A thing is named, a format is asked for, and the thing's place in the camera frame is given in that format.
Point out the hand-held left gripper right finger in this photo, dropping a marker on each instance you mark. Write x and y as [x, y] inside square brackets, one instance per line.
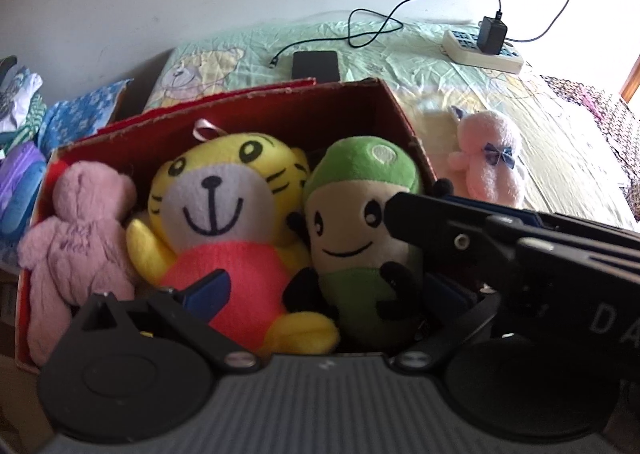
[445, 296]

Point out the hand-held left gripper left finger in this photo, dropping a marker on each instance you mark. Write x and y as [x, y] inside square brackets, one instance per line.
[210, 294]

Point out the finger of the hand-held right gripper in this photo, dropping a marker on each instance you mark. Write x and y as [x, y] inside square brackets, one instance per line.
[440, 224]
[500, 211]

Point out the yellow tiger plush toy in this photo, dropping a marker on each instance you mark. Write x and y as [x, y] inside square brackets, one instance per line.
[225, 264]

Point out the green panda plush toy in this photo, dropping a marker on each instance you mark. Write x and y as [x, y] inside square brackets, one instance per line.
[350, 244]

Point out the red cardboard box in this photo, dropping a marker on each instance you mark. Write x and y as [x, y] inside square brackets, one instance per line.
[325, 114]

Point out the pink rabbit plush toy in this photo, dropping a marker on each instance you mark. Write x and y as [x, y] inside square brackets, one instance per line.
[487, 154]

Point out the pink teddy bear plush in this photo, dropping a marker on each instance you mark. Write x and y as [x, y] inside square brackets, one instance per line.
[75, 244]

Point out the dark floral blanket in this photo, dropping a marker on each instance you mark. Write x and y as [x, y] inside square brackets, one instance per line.
[610, 114]

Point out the green cartoon bear bed sheet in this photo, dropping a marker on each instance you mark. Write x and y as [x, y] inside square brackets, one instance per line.
[400, 59]

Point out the white power strip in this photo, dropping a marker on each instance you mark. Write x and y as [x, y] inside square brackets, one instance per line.
[460, 47]

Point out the black charger adapter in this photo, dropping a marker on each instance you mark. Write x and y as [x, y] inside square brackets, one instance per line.
[492, 34]

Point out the black power bank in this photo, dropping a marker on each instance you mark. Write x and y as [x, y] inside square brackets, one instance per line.
[315, 67]

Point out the purple cloth bag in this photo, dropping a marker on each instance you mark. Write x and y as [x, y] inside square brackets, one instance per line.
[20, 174]

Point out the blue patterned cloth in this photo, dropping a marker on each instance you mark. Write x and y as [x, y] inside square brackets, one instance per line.
[80, 109]

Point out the white printed cloth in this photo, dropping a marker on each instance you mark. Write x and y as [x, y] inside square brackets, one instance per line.
[20, 94]

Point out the wooden door frame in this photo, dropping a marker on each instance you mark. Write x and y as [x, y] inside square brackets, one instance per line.
[632, 87]

